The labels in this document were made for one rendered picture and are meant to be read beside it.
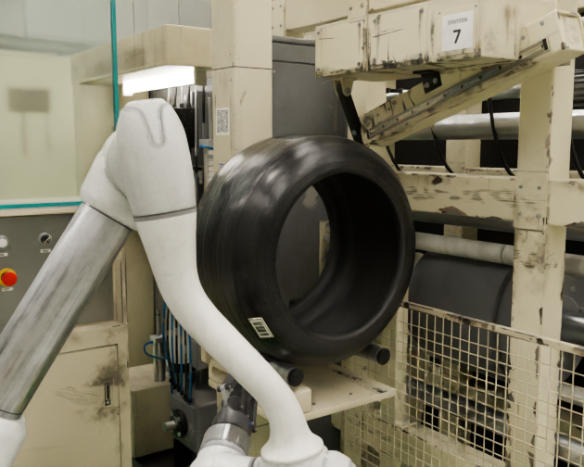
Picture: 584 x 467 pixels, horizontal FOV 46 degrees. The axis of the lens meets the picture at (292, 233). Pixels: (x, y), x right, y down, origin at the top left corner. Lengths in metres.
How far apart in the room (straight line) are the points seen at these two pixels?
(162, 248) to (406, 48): 0.92
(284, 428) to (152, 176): 0.44
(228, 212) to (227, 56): 0.53
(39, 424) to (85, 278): 1.02
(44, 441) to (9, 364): 0.98
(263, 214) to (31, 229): 0.81
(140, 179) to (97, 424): 1.29
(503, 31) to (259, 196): 0.66
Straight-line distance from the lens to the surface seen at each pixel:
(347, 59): 1.94
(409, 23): 1.78
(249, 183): 1.58
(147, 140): 1.07
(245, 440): 1.28
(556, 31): 1.68
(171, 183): 1.07
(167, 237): 1.08
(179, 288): 1.10
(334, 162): 1.64
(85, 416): 2.23
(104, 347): 2.19
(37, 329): 1.24
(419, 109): 1.91
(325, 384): 1.91
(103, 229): 1.22
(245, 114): 1.93
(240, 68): 1.94
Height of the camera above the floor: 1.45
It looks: 7 degrees down
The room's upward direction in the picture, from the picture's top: straight up
